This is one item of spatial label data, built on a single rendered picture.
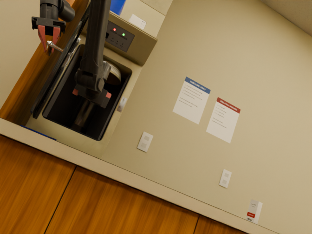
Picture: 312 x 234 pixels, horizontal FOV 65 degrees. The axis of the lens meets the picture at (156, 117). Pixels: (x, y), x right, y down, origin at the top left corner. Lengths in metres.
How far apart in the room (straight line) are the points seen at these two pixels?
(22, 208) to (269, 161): 1.69
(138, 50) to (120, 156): 0.68
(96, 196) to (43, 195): 0.15
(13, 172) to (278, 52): 2.07
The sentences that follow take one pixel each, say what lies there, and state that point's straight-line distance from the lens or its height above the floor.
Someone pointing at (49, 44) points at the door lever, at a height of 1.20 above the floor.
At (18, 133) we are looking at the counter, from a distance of 0.78.
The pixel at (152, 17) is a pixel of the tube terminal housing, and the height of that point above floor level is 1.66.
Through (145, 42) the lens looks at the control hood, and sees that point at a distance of 1.12.
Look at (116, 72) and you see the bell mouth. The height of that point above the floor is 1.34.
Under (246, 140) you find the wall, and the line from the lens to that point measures 1.94.
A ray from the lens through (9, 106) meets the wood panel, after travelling 1.01.
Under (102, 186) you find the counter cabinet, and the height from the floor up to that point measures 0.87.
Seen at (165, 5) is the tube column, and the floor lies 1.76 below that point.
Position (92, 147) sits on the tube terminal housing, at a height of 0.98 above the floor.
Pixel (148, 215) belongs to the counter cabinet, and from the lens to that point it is 0.86.
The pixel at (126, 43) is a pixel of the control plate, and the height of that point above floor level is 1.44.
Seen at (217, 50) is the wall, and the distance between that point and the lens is 1.96.
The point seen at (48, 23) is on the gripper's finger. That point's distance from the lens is 0.90.
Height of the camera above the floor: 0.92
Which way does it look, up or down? 15 degrees up
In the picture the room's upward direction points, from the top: 22 degrees clockwise
